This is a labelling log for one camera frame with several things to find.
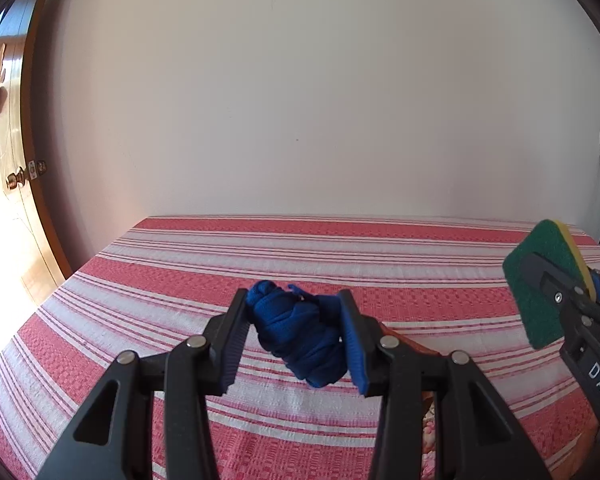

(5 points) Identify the blue cloth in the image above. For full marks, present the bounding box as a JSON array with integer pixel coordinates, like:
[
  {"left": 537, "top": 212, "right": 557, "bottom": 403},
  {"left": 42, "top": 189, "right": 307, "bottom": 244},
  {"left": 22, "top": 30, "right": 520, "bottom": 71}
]
[{"left": 245, "top": 280, "right": 348, "bottom": 388}]

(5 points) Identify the green yellow scouring sponge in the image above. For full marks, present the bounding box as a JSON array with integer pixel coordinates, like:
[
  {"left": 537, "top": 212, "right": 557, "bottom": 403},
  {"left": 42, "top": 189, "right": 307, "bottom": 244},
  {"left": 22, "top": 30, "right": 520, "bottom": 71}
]
[{"left": 502, "top": 219, "right": 598, "bottom": 351}]

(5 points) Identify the wooden door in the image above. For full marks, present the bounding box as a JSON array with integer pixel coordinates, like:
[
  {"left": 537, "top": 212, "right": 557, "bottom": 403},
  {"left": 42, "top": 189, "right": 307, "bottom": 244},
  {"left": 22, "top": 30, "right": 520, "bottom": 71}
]
[{"left": 0, "top": 0, "right": 76, "bottom": 311}]

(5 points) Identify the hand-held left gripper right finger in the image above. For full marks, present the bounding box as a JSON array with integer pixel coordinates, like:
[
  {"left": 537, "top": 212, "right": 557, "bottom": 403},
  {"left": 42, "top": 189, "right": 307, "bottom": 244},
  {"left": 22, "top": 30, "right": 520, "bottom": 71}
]
[{"left": 337, "top": 289, "right": 553, "bottom": 480}]

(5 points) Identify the red striped cloth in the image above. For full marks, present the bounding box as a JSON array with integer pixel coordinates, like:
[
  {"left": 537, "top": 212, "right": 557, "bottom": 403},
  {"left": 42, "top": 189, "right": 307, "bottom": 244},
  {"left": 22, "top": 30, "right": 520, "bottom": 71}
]
[{"left": 0, "top": 215, "right": 600, "bottom": 480}]

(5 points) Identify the pink floral item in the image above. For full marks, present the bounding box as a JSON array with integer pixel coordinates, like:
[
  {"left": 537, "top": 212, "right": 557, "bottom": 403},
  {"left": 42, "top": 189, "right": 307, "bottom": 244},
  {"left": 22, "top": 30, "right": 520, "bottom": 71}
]
[{"left": 420, "top": 392, "right": 443, "bottom": 480}]

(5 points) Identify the brown red packet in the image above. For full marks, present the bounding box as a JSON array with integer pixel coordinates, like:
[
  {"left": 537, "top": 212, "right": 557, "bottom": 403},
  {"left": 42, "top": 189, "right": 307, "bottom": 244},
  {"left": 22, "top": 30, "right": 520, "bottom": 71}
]
[{"left": 377, "top": 322, "right": 443, "bottom": 361}]

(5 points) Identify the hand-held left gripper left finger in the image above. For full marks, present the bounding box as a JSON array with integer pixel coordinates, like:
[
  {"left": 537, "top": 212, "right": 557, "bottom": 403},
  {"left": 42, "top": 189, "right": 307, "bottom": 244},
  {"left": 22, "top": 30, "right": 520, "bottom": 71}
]
[{"left": 40, "top": 287, "right": 254, "bottom": 480}]

